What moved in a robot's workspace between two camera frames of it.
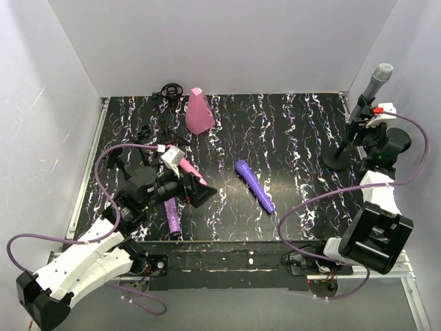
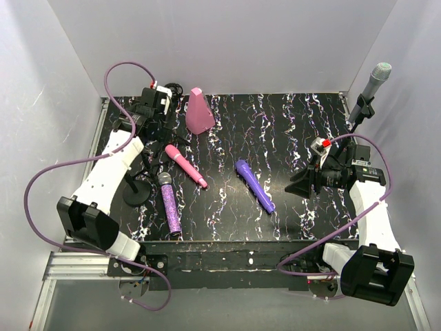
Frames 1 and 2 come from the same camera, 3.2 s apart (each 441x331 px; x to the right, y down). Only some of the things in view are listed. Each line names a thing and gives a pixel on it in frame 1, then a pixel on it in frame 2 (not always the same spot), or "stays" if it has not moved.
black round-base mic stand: [337, 158] stays
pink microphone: [187, 165] stays
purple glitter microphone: [173, 215] stays
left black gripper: [188, 189] to [160, 127]
